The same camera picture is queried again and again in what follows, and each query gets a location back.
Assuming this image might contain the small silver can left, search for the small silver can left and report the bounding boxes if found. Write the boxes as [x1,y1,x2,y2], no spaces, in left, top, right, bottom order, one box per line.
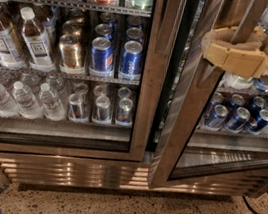
[68,93,89,122]

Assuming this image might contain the water bottle left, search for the water bottle left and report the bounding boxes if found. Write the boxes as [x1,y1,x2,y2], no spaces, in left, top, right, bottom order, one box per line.
[0,83,19,117]

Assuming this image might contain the white 7Up can right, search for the white 7Up can right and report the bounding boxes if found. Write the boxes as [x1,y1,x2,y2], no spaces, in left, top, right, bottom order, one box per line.
[224,73,253,90]

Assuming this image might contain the front blue Pepsi can right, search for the front blue Pepsi can right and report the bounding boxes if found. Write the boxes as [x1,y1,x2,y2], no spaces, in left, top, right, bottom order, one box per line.
[118,41,143,81]

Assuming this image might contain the steel fridge base grille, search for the steel fridge base grille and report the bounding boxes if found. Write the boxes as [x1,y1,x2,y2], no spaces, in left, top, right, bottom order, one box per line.
[0,152,268,197]

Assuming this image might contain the water bottle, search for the water bottle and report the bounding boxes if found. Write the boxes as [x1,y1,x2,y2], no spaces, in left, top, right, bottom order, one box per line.
[39,83,65,121]
[0,83,19,117]
[13,81,43,119]

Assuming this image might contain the blue can bottom right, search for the blue can bottom right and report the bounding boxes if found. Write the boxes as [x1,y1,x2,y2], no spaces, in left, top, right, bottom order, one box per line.
[224,107,250,131]

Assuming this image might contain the silver blue can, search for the silver blue can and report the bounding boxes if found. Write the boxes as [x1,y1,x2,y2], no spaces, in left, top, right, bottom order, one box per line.
[253,79,268,93]

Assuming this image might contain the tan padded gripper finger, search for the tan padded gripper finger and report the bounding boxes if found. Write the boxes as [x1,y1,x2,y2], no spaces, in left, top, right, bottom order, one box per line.
[201,39,268,78]
[203,26,267,51]

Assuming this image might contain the front gold can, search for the front gold can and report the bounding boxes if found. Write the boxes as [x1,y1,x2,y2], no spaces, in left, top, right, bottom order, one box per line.
[59,34,85,76]

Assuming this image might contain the steel fridge door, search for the steel fridge door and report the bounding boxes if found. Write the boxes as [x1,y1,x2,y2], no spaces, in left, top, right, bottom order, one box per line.
[147,0,268,187]
[0,0,189,179]

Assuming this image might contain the tea bottle far left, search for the tea bottle far left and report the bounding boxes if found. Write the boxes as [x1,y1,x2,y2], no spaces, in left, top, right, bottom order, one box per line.
[0,12,25,69]

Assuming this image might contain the front blue Pepsi can left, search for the front blue Pepsi can left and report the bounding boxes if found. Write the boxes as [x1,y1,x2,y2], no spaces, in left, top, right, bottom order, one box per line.
[89,37,114,78]

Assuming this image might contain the water bottle right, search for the water bottle right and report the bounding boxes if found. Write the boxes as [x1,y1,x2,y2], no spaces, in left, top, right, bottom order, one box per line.
[39,83,65,121]

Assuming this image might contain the blue can bottom left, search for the blue can bottom left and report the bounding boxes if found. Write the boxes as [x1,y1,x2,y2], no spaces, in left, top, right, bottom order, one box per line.
[203,104,228,131]

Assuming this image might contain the blue pepsi can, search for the blue pepsi can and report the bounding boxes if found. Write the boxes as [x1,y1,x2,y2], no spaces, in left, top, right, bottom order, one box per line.
[118,41,143,81]
[89,37,114,78]

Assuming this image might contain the tea bottle white cap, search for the tea bottle white cap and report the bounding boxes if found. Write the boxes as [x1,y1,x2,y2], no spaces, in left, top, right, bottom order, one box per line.
[20,7,54,67]

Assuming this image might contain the water bottle middle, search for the water bottle middle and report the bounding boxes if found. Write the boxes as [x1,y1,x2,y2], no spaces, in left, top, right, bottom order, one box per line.
[13,81,43,119]

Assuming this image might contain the small silver can right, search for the small silver can right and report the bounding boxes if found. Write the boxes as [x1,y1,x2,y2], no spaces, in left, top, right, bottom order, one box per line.
[115,98,134,126]

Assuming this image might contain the small silver can middle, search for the small silver can middle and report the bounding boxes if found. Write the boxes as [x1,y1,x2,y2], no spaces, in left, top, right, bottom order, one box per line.
[93,96,112,124]

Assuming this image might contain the small silver can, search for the small silver can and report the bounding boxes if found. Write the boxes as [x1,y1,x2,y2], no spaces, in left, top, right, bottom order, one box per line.
[115,98,134,126]
[93,96,112,124]
[68,93,89,122]

